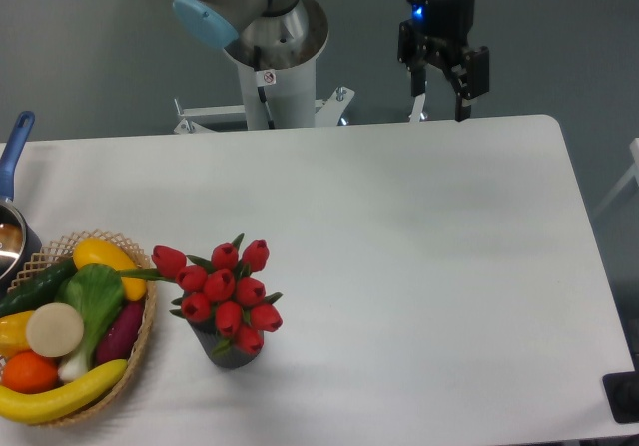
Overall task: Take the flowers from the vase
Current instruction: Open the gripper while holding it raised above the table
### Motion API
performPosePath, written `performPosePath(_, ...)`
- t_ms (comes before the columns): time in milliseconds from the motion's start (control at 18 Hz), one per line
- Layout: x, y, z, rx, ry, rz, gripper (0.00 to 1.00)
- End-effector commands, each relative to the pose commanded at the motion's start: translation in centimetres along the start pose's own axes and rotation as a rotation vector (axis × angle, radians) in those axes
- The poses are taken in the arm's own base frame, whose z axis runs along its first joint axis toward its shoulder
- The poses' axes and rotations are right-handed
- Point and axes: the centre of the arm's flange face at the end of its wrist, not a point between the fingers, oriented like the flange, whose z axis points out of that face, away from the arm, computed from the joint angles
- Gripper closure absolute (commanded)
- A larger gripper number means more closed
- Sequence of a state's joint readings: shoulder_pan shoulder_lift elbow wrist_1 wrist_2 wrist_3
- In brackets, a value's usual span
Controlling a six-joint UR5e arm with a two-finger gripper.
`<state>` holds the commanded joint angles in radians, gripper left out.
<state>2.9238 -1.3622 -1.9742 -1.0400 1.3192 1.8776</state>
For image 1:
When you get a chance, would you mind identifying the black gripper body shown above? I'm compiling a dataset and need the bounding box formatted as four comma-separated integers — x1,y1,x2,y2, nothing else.
397,0,490,75

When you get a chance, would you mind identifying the red tulip bouquet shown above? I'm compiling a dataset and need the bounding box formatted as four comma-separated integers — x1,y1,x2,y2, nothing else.
120,234,283,354

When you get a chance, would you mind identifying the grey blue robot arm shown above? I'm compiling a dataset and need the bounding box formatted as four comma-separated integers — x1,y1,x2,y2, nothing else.
173,0,490,130

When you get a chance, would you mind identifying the dark grey ribbed vase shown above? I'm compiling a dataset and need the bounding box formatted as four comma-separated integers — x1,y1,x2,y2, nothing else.
189,320,259,369

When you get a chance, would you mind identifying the black device at table edge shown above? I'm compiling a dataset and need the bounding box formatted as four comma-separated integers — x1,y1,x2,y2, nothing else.
602,371,638,424

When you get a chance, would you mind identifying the yellow lemon squash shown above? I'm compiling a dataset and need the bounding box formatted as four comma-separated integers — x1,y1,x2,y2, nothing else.
72,237,147,301

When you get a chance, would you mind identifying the green bok choy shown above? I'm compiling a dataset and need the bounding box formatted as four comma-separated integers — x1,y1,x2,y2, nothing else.
56,264,124,383

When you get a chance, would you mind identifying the woven wicker basket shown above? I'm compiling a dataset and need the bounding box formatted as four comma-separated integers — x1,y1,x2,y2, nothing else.
9,230,157,427

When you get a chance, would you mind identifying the purple sweet potato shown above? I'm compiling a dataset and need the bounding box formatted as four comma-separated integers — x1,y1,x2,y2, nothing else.
95,302,144,365

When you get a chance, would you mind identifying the green cucumber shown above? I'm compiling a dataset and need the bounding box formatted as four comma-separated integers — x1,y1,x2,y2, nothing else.
1,258,77,317

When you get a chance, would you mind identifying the beige round disc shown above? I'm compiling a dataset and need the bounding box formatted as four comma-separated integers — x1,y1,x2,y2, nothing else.
25,302,84,358

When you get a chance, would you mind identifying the yellow bell pepper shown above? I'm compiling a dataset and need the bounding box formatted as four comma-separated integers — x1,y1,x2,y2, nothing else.
0,310,34,358

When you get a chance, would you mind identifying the orange fruit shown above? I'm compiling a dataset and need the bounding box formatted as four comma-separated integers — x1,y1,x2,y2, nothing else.
1,351,58,394

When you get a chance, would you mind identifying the yellow banana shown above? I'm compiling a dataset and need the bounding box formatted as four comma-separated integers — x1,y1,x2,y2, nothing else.
1,359,128,425

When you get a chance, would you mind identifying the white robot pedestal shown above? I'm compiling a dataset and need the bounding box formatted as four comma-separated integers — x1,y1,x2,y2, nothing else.
173,46,356,135

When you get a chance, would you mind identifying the white frame at right edge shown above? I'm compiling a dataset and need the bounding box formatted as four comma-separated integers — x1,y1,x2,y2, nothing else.
593,138,638,221

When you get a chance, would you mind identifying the blue handled saucepan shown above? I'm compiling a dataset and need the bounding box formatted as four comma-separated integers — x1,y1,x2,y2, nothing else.
1,111,41,296

